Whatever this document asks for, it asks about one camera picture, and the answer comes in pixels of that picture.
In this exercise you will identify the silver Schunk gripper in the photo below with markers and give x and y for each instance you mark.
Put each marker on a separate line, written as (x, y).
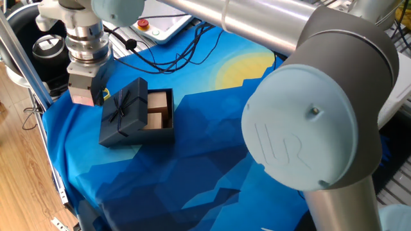
(82, 88)

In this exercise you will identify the black round container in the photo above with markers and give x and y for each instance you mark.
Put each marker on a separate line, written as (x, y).
(48, 70)

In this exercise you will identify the white plastic drawer box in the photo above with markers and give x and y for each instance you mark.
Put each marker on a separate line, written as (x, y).
(401, 93)

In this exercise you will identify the yellow U-shaped piece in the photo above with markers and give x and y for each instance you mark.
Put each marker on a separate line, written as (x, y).
(107, 93)

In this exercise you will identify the tall cardboard block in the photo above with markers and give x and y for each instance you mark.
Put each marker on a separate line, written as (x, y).
(157, 101)

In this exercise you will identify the dark blue gift box base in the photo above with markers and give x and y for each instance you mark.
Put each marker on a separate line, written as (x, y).
(160, 136)

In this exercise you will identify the yellow tape piece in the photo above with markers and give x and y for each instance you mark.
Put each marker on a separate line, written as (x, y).
(405, 17)

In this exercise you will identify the low cardboard block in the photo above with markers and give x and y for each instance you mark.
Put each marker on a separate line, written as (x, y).
(154, 122)

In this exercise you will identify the white gripper adapter plate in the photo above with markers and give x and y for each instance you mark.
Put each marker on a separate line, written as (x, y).
(83, 69)

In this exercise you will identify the white vented wrist bracket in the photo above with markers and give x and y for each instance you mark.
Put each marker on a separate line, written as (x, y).
(70, 14)

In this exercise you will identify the white teach pendant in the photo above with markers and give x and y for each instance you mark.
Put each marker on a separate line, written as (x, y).
(167, 25)

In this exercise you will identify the silver force torque sensor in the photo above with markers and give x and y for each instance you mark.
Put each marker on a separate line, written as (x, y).
(86, 41)

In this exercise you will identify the black ridged foam mat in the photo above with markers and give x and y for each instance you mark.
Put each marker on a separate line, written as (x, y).
(401, 144)

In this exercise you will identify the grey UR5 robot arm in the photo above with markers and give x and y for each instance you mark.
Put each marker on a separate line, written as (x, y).
(321, 128)

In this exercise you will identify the aluminium frame beam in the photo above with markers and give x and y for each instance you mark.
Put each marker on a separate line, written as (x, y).
(22, 57)

